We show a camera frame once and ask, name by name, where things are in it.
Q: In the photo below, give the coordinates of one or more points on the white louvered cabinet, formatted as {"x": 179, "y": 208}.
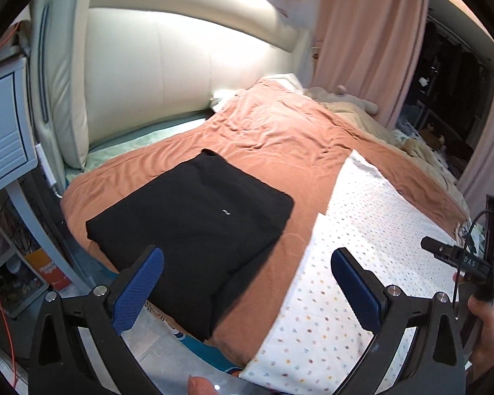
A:
{"x": 4, "y": 131}

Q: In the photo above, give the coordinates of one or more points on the black jacket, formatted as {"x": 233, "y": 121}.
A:
{"x": 189, "y": 222}

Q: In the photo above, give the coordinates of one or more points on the white dotted bed sheet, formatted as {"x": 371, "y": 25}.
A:
{"x": 354, "y": 222}

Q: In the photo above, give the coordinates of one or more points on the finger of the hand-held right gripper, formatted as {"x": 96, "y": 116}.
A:
{"x": 438, "y": 249}

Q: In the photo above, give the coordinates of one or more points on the person's right hand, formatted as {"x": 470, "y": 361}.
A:
{"x": 492, "y": 329}

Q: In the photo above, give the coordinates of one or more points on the beige quilt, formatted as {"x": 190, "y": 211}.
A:
{"x": 420, "y": 152}

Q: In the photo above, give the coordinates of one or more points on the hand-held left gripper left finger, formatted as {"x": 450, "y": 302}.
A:
{"x": 142, "y": 284}

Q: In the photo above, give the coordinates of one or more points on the hanging dark clothes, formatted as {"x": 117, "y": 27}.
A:
{"x": 469, "y": 70}

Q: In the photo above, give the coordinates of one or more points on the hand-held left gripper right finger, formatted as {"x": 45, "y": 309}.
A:
{"x": 356, "y": 288}

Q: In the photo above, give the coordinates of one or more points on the person's left hand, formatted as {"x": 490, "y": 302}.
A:
{"x": 202, "y": 386}

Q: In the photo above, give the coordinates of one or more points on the white power strip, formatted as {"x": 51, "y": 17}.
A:
{"x": 47, "y": 168}

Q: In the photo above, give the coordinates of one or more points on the orange box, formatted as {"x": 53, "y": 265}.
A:
{"x": 49, "y": 271}

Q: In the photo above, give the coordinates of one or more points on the beige plush toy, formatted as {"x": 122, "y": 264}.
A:
{"x": 354, "y": 99}

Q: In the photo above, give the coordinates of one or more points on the orange blanket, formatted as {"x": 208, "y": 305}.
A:
{"x": 271, "y": 140}

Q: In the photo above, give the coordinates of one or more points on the cream padded headboard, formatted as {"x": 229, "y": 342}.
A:
{"x": 168, "y": 57}

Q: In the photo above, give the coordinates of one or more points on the brown plush toy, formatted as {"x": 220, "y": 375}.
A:
{"x": 432, "y": 138}

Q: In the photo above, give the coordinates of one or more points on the white pillow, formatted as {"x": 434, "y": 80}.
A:
{"x": 288, "y": 80}

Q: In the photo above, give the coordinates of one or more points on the bed with teal printed mattress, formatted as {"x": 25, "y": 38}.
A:
{"x": 119, "y": 148}

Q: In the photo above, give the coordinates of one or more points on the cluttered storage shelf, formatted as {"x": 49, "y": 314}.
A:
{"x": 8, "y": 255}

